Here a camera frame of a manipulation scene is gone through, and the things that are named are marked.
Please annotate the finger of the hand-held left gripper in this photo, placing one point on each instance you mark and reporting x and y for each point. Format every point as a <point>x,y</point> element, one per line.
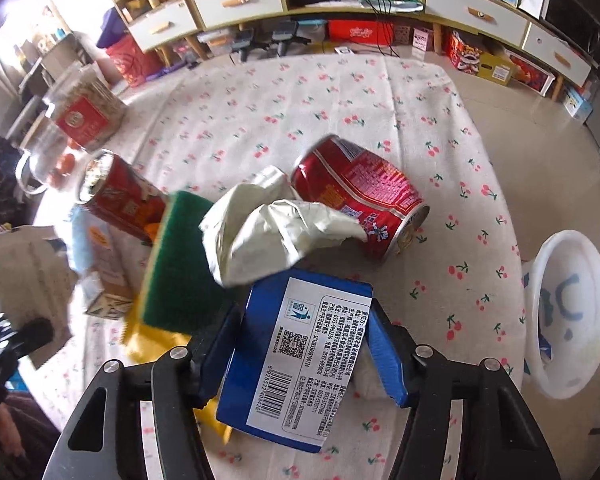
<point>32,337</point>

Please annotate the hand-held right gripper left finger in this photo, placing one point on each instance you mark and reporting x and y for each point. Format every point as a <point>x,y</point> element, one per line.
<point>215,360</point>

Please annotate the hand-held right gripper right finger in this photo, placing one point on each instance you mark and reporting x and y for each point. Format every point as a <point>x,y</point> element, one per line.
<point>390,360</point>

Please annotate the blue box with white label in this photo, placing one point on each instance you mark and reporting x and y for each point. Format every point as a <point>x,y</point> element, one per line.
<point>260,340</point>

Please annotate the red open-top drink can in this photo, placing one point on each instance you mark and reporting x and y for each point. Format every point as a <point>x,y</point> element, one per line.
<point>120,200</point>

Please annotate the red dented drink can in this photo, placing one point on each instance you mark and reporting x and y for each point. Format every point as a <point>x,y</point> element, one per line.
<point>370,185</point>

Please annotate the white plastic basin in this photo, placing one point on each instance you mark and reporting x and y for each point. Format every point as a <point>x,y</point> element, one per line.
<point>596,280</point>

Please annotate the yellow packet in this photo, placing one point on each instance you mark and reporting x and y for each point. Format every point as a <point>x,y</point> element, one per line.
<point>212,420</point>

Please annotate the white paper bag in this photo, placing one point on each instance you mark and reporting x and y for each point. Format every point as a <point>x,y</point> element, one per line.
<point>25,270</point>

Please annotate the person's dark clothing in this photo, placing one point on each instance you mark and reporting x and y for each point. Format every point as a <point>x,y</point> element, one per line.
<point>15,440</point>

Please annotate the green and yellow sponge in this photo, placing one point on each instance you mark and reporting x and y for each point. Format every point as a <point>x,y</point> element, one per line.
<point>185,260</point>

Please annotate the small blue orange carton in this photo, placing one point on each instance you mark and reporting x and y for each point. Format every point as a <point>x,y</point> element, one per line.
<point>105,260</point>

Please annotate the dark checked cloth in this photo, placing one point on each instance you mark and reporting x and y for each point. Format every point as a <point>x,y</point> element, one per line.
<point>0,185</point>

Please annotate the clear jar with red label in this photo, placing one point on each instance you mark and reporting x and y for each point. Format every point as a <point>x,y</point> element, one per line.
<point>80,120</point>

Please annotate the cherry print tablecloth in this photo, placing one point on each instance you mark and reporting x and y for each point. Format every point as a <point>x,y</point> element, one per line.
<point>330,110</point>

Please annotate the red bag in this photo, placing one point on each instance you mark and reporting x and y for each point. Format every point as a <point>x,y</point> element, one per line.
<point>135,62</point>

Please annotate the small white floor device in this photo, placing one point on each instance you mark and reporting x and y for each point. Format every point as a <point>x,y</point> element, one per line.
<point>343,51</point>

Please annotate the red yellow printed carton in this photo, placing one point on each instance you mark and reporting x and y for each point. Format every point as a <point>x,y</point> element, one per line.
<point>472,57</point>

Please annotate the red printed box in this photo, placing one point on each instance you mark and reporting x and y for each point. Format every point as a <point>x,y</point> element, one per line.
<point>532,75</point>

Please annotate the black device on stand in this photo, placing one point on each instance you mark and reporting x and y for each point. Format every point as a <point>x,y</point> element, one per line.
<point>245,42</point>
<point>286,35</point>

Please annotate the purple bag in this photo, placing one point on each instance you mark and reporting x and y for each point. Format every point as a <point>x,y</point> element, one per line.
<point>111,27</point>

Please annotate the small pink box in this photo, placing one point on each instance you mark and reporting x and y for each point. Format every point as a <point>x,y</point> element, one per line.
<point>422,40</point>

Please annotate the red flat box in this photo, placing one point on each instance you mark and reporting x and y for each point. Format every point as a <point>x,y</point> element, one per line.
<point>360,32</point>

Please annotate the long wooden cabinet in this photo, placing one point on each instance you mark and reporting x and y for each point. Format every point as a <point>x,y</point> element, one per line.
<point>310,7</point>

